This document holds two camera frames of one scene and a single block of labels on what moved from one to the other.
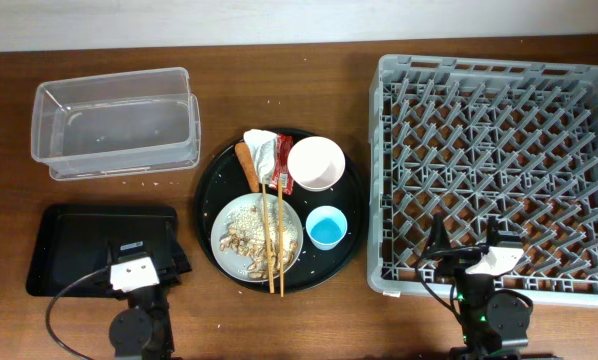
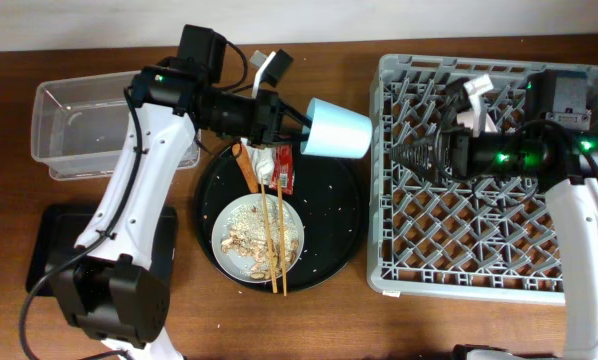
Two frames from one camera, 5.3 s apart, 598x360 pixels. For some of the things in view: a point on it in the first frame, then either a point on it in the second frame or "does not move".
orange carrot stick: [244, 156] does not move
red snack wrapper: [282, 167] does not move
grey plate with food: [238, 237] does not move
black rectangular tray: [74, 241] does not move
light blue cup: [326, 226] -> [331, 130]
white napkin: [264, 146] does not move
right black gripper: [458, 259] -> [460, 140]
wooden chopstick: [281, 235] does not move
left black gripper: [169, 278] -> [270, 110]
